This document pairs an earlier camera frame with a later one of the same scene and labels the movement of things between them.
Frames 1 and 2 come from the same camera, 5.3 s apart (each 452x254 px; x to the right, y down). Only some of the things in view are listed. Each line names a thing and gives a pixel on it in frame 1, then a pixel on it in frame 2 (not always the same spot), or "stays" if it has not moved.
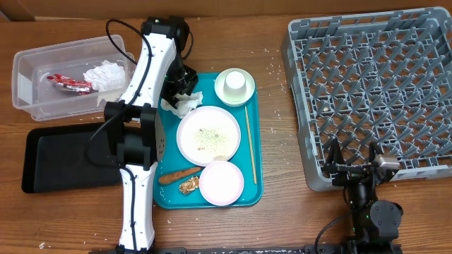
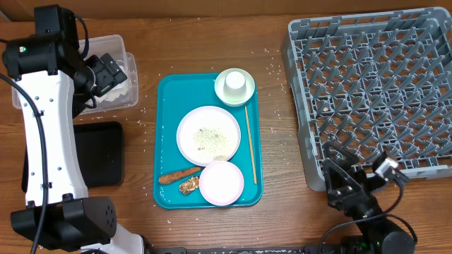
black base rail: [308, 249] stays
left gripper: [169, 93] -> [108, 71]
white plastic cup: [234, 88] stays
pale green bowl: [219, 83] stays
